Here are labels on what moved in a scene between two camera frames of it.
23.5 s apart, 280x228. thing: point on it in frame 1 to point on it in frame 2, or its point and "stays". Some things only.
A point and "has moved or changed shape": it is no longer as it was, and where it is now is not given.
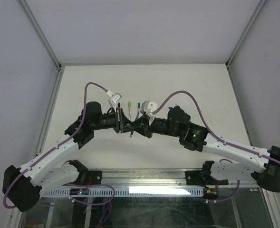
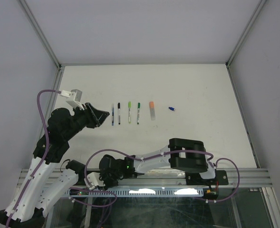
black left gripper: [121, 122] to [95, 117]
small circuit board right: [210, 194] stays
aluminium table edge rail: [156, 178] stays
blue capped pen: [132, 131] has moved or changed shape
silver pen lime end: [129, 105] stays
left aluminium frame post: [39, 32] stays
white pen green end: [139, 110] stays
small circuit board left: [79, 191] stays
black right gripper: [142, 126] to [107, 185]
